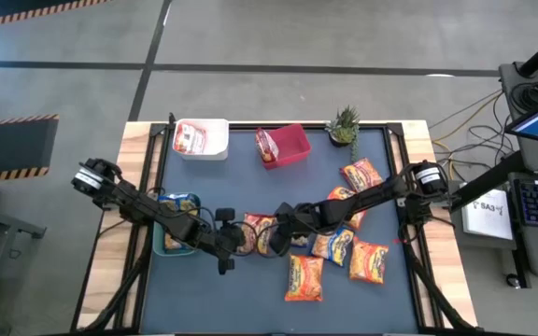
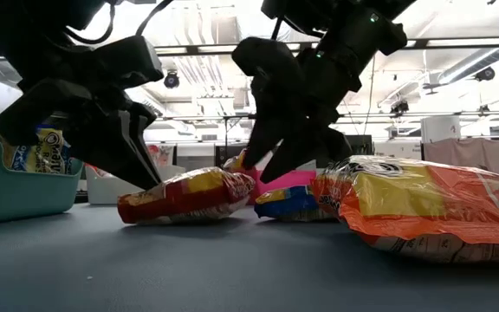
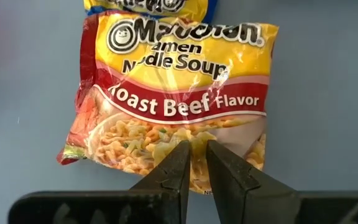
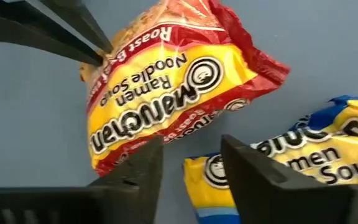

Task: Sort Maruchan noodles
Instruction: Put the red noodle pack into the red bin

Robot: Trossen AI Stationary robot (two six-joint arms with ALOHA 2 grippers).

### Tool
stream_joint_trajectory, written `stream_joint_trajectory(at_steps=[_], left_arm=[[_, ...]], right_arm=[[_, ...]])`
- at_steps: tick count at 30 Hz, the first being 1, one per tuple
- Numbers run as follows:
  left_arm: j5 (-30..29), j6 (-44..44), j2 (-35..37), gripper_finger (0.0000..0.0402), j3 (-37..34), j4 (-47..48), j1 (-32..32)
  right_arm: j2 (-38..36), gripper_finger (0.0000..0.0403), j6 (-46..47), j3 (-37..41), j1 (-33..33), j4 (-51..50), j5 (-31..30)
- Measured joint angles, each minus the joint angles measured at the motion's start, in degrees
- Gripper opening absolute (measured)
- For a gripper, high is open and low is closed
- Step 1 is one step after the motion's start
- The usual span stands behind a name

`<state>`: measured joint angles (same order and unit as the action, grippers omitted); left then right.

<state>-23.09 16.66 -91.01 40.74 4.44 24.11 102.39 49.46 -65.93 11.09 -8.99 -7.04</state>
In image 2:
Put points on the black monitor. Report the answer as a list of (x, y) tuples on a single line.
[(362, 145)]

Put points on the white plastic bin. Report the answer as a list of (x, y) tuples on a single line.
[(115, 193)]

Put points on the beige hanging cloth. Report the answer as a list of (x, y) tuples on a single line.
[(462, 154)]

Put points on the black ceiling camera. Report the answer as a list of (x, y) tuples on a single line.
[(399, 107), (485, 73), (171, 80)]

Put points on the teal plastic bin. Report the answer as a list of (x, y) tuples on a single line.
[(24, 195)]

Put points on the long ceiling light bar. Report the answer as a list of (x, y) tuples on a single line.
[(475, 42), (215, 47)]

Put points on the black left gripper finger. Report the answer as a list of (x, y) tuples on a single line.
[(37, 112), (128, 60)]

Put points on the orange chicken ramen pack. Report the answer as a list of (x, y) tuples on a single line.
[(95, 170), (405, 203), (162, 155)]

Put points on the pink plastic bin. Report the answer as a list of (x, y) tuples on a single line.
[(293, 177)]

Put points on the blue soy sauce ramen pack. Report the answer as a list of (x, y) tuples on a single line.
[(293, 203), (37, 151)]

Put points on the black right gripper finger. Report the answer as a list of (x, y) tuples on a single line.
[(310, 149), (271, 65)]

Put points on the white pillar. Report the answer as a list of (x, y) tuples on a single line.
[(440, 128)]

